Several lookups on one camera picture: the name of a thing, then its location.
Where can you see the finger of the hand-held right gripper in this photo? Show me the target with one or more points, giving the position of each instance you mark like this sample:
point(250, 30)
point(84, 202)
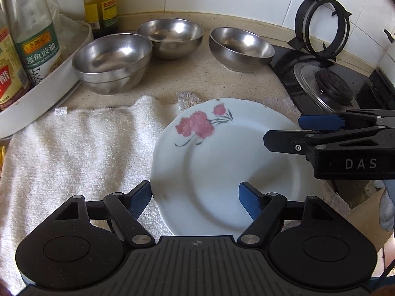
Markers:
point(321, 122)
point(284, 141)

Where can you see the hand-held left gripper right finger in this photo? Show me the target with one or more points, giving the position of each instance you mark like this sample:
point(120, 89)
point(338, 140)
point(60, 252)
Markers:
point(249, 202)

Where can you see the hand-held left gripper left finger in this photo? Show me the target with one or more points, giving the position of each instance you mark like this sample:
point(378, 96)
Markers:
point(140, 202)

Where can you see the white floral plate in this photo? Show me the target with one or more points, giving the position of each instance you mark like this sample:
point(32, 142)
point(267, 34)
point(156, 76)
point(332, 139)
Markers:
point(209, 175)

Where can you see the stainless steel bowl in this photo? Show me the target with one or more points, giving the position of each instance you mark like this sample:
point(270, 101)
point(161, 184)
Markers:
point(169, 34)
point(240, 47)
point(114, 87)
point(111, 55)

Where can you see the person's right hand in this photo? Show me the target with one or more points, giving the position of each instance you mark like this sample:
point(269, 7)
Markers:
point(388, 206)

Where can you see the white terry towel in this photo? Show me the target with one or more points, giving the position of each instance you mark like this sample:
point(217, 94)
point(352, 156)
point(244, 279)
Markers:
point(77, 148)

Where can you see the yellow packet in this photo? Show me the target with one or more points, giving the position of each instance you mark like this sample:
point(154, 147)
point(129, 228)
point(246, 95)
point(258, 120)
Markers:
point(2, 160)

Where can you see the white plastic tray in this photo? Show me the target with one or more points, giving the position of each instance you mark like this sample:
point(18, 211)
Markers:
point(46, 91)

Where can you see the red-label sauce bottle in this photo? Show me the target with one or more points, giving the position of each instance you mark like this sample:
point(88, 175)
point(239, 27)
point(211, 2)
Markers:
point(9, 78)

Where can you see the clear green-label sauce bottle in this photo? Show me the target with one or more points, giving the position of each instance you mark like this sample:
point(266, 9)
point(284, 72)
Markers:
point(37, 49)

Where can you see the yellow-label oil bottle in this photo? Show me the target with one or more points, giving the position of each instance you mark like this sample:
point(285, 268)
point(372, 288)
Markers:
point(92, 9)

